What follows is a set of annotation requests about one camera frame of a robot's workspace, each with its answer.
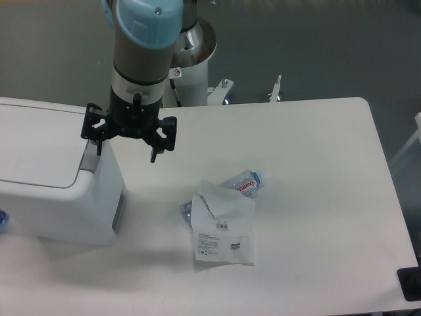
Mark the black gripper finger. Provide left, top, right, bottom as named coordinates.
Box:
left=144, top=117, right=177, bottom=163
left=81, top=103, right=109, bottom=156

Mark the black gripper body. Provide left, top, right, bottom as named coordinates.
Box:
left=105, top=89, right=162, bottom=140

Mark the white push-button trash can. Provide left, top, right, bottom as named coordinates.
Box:
left=1, top=97, right=126, bottom=246

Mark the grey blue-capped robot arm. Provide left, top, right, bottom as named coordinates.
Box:
left=81, top=1, right=217, bottom=157

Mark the white plastic mailer bag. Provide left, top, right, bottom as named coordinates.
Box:
left=191, top=180, right=255, bottom=265

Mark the clear plastic water bottle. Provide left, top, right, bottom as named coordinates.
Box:
left=180, top=169, right=266, bottom=228

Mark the blue bottle at left edge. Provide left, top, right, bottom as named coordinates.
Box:
left=0, top=210, right=9, bottom=233

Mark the black clamp at table edge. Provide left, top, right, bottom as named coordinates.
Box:
left=397, top=267, right=420, bottom=302

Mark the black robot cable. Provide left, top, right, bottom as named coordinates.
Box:
left=169, top=77, right=183, bottom=108

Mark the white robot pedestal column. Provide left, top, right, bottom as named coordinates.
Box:
left=162, top=61, right=208, bottom=108

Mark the white pedestal base frame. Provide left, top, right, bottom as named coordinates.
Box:
left=207, top=74, right=283, bottom=106

